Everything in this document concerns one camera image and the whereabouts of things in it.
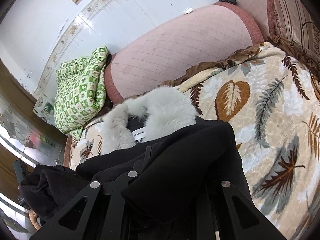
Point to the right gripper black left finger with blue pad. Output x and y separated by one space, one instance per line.
88 207

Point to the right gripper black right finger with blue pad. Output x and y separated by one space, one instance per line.
237 218

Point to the black coat with grey fur collar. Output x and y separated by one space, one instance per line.
175 192

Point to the person's left hand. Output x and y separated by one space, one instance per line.
33 218

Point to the leaf pattern fleece blanket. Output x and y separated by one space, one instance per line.
269 94

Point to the green white patterned cloth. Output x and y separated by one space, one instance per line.
81 92

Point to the pink quilted bolster cushion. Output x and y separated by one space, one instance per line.
208 34

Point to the striped floral pillow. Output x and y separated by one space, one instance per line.
293 21

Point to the small white object on bolster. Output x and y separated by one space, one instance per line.
188 11

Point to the brown wooden door frame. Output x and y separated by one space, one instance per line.
24 135

